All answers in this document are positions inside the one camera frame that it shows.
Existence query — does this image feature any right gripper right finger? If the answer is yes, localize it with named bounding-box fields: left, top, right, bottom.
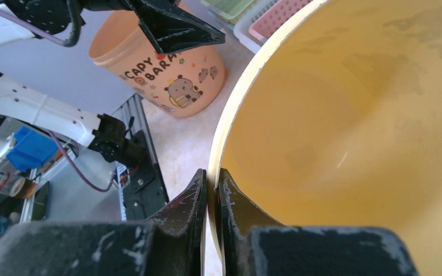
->
left=215, top=169, right=418, bottom=275

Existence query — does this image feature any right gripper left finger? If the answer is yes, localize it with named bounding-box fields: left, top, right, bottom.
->
left=0, top=169, right=207, bottom=275

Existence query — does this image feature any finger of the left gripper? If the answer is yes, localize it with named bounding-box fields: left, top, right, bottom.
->
left=127, top=0, right=226, bottom=54

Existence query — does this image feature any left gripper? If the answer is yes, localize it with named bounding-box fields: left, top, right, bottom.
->
left=0, top=1, right=144, bottom=35

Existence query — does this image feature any orange capybara bucket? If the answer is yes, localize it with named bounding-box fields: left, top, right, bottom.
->
left=89, top=11, right=226, bottom=118

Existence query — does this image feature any yellow capybara bucket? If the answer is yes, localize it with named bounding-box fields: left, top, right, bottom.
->
left=208, top=1, right=442, bottom=275

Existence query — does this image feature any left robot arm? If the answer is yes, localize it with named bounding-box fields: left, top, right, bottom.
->
left=0, top=1, right=225, bottom=167

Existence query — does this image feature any green plastic basket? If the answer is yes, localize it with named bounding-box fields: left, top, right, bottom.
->
left=200, top=0, right=257, bottom=25

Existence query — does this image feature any pink plastic basket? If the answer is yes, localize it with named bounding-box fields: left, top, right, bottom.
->
left=233, top=0, right=310, bottom=53

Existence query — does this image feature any blue box in background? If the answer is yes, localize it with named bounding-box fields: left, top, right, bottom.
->
left=6, top=126, right=58, bottom=171

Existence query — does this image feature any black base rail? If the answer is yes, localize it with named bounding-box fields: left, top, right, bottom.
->
left=18, top=93, right=170, bottom=224

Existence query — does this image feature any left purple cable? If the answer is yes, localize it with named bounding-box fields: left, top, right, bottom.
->
left=0, top=2, right=119, bottom=193

